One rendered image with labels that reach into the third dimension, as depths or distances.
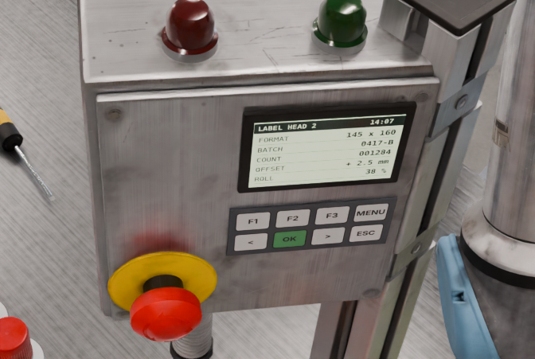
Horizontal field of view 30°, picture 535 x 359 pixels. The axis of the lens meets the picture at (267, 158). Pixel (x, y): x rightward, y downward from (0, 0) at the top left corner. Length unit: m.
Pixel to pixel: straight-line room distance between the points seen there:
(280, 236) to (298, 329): 0.61
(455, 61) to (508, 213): 0.37
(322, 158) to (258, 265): 0.09
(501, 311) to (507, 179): 0.12
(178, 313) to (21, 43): 0.95
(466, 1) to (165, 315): 0.22
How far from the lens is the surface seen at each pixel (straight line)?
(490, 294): 0.85
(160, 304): 0.53
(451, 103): 0.49
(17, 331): 0.83
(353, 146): 0.48
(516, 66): 0.76
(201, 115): 0.45
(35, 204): 1.24
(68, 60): 1.41
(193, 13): 0.44
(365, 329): 0.64
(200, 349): 0.79
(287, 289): 0.58
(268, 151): 0.47
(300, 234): 0.53
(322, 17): 0.46
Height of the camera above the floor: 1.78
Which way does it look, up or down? 48 degrees down
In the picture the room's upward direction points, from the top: 6 degrees clockwise
